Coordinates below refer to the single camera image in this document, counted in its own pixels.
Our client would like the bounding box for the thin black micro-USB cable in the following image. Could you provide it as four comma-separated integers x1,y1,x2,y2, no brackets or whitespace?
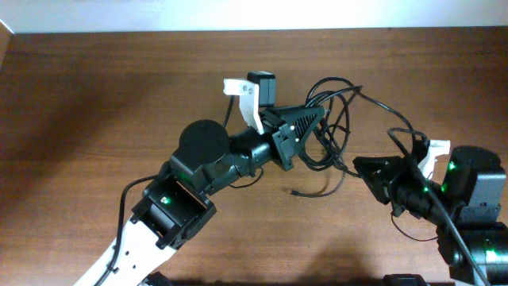
291,87,418,199

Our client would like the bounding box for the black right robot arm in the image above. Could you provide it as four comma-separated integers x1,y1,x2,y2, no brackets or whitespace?
353,141,507,285

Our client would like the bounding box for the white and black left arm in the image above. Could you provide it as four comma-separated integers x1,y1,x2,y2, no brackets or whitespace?
77,106,325,285

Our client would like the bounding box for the right camera black cable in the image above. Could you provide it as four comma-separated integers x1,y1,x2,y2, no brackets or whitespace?
387,126,491,286

